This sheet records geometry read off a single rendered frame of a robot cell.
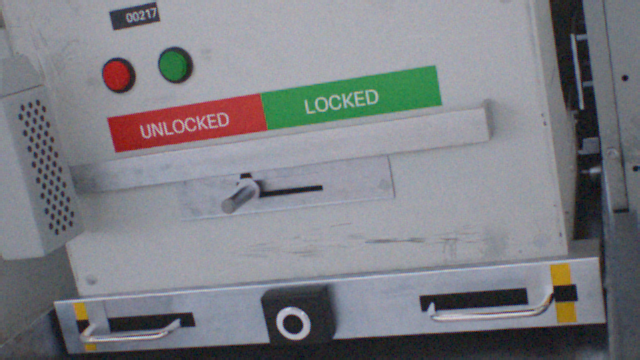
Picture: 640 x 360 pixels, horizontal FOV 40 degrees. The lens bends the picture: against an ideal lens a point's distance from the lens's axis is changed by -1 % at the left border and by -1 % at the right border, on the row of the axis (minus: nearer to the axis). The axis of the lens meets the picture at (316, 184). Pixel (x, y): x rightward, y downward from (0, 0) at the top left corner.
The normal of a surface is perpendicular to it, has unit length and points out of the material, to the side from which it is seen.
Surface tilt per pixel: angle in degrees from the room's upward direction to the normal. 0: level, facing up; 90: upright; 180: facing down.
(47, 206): 90
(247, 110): 90
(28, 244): 90
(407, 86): 90
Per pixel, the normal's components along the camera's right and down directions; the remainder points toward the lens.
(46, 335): 0.94, -0.11
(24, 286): 0.79, -0.02
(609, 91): -0.29, 0.28
